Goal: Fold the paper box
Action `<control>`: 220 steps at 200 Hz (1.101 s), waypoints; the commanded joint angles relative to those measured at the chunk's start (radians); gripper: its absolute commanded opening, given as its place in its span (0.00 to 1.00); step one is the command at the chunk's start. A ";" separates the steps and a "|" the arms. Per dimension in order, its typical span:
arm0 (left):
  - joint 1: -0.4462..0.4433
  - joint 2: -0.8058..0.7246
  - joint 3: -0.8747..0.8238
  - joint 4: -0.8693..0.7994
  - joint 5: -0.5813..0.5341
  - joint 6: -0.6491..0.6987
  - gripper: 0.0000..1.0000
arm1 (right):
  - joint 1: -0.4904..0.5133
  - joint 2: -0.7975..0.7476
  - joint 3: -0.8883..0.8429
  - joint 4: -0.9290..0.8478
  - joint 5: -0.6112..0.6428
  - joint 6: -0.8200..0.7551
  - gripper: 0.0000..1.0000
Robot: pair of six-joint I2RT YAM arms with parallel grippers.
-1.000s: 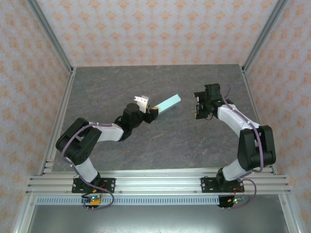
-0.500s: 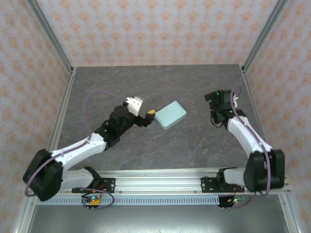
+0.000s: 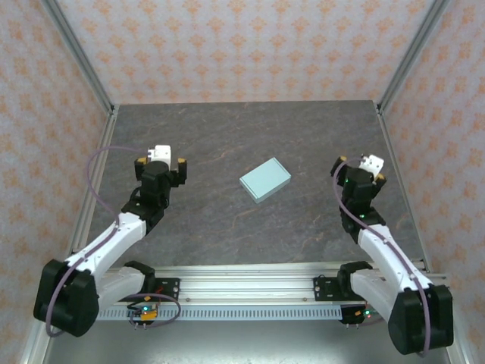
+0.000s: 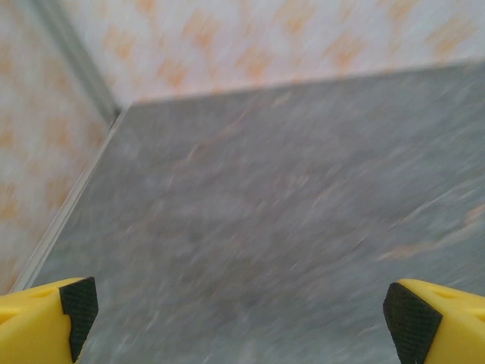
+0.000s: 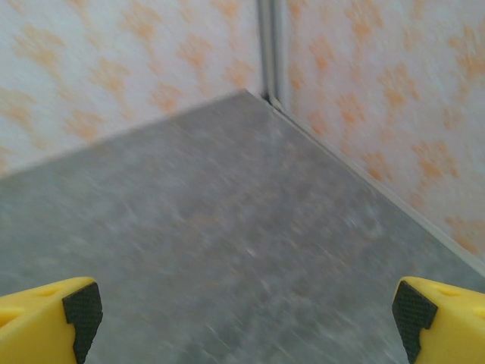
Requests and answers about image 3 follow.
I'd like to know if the aluminium right table side rail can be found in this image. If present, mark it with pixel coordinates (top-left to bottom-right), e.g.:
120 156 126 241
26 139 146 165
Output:
374 102 433 274

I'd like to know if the left electronics board orange connector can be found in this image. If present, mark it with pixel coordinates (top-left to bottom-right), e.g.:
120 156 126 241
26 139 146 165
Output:
127 303 159 324

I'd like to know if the aluminium right frame post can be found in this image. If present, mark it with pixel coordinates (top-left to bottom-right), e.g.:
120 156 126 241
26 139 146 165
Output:
377 0 452 113

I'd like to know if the right electronics board green light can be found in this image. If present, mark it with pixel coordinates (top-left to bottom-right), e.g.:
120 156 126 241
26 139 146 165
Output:
354 307 380 322

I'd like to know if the light blue paper box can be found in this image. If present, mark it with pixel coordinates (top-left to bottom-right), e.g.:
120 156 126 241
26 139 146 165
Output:
238 157 293 205

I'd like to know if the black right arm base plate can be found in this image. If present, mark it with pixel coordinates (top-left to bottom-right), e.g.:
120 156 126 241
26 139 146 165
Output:
313 276 352 303

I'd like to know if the grey slotted cable duct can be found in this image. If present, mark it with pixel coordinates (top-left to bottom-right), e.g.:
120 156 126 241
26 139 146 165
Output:
96 306 344 322

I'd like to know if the aluminium frame post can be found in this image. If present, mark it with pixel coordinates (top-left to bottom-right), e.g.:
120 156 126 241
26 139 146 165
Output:
40 0 117 115
377 0 452 113

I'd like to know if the aluminium left table side rail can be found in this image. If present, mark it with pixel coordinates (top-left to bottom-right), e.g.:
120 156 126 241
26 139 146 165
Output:
58 105 120 275

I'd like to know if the aluminium table side rail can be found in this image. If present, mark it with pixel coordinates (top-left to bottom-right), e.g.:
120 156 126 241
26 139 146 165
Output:
58 105 120 275
374 102 433 274

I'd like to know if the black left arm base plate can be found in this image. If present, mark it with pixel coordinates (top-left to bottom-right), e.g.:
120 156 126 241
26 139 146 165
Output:
124 278 181 304

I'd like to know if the aluminium rail beam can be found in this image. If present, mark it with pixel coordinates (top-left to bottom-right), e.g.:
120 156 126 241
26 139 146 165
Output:
39 259 455 304

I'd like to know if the aluminium left frame post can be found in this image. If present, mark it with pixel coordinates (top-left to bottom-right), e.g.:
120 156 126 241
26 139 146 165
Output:
40 0 117 115

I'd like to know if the grey metal bottom panel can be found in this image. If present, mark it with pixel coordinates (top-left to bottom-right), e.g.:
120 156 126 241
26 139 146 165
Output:
20 320 465 364

